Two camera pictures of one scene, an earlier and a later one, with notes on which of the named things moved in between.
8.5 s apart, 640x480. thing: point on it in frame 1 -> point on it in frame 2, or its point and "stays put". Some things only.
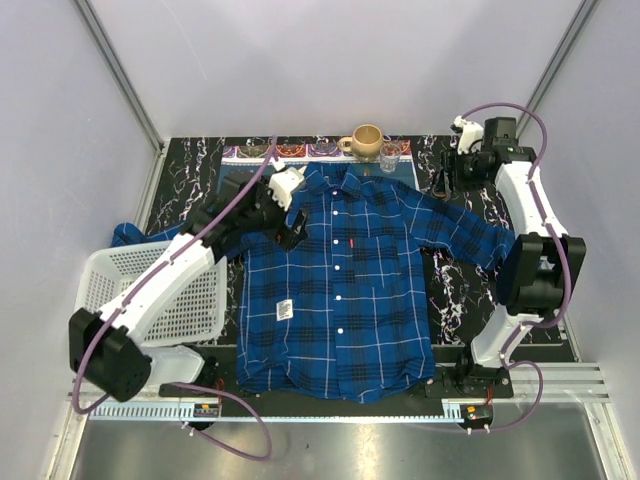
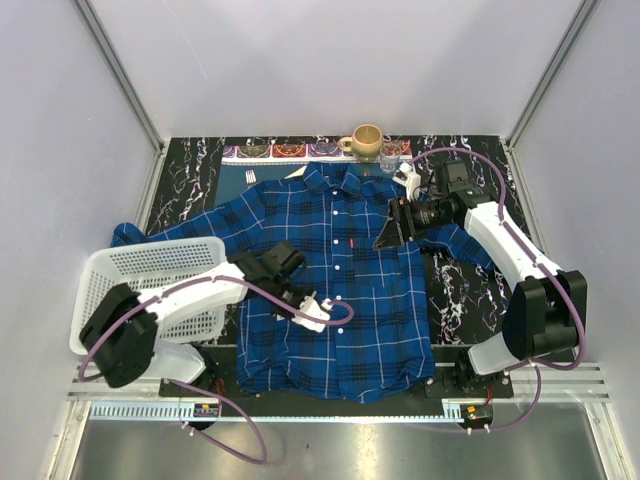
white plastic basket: (194, 313) stays put
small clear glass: (389, 158) stays put
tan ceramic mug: (365, 142) stays put
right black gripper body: (467, 170) -> (419, 216)
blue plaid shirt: (342, 310) stays put
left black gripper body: (273, 221) -> (290, 293)
